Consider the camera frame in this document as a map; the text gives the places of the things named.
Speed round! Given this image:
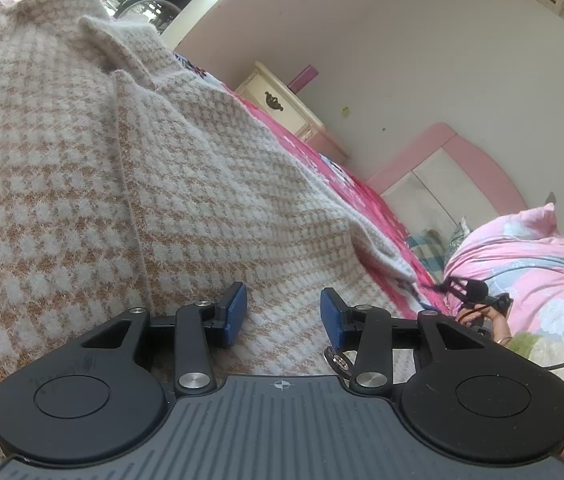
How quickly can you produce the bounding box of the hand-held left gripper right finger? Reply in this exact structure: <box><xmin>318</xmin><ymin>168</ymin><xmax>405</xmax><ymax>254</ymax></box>
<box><xmin>319</xmin><ymin>287</ymin><xmax>486</xmax><ymax>395</ymax></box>

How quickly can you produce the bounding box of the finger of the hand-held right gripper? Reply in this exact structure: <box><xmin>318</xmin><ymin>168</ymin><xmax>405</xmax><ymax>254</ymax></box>
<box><xmin>429</xmin><ymin>275</ymin><xmax>463</xmax><ymax>297</ymax></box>

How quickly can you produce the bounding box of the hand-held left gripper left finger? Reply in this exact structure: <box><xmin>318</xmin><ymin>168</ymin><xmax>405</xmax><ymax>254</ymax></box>
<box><xmin>81</xmin><ymin>281</ymin><xmax>249</xmax><ymax>395</ymax></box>

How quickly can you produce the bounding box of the beige checked knit cardigan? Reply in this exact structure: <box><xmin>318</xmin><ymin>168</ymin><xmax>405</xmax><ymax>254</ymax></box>
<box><xmin>0</xmin><ymin>0</ymin><xmax>415</xmax><ymax>480</ymax></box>

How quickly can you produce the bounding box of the person's right hand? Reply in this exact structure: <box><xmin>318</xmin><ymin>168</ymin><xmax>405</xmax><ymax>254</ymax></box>
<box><xmin>457</xmin><ymin>305</ymin><xmax>513</xmax><ymax>346</ymax></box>

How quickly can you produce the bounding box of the plaid pillow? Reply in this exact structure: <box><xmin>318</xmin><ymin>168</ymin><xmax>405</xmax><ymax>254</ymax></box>
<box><xmin>406</xmin><ymin>230</ymin><xmax>470</xmax><ymax>281</ymax></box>

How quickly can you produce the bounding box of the pink headboard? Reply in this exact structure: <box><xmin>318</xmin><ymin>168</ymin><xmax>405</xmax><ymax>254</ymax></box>
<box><xmin>364</xmin><ymin>121</ymin><xmax>528</xmax><ymax>241</ymax></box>

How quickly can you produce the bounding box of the pink floral blanket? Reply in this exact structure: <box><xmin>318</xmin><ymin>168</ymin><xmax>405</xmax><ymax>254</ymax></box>
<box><xmin>0</xmin><ymin>0</ymin><xmax>450</xmax><ymax>321</ymax></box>

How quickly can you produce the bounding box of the cream nightstand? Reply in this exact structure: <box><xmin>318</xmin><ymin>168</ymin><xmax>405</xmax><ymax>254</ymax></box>
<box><xmin>234</xmin><ymin>61</ymin><xmax>350</xmax><ymax>163</ymax></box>

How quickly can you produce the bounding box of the pink cup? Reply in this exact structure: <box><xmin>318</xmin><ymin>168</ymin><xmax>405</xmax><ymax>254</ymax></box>
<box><xmin>287</xmin><ymin>65</ymin><xmax>319</xmax><ymax>93</ymax></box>

